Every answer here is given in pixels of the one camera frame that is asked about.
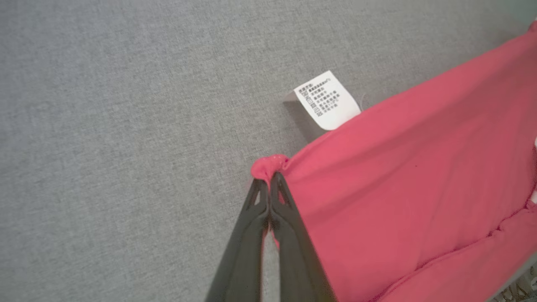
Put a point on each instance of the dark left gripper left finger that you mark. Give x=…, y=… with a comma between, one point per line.
x=247, y=243

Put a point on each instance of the red basketball shorts white stripe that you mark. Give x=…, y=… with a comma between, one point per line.
x=398, y=188

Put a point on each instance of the grey sofa seat cushion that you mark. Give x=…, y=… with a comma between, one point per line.
x=126, y=126

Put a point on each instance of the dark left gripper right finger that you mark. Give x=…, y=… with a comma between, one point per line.
x=293, y=251

